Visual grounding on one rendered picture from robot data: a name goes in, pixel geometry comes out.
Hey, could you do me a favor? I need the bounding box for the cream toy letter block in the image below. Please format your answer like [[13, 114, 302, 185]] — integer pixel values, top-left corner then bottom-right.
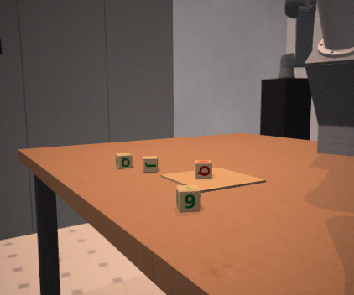
[[176, 185, 201, 213], [195, 160, 212, 179], [115, 153, 133, 169], [143, 156, 158, 173]]

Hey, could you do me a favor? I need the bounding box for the light tan flat mat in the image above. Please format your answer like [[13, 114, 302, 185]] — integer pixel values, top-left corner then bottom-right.
[[161, 168, 266, 193]]

